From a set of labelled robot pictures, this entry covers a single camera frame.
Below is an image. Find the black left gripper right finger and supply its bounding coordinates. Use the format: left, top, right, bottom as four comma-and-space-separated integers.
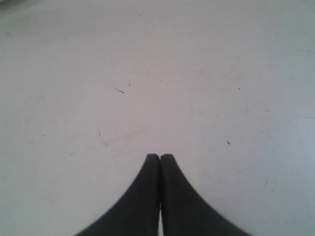
160, 154, 248, 236

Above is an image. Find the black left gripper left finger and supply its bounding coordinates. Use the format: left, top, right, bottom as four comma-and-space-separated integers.
78, 154, 160, 236

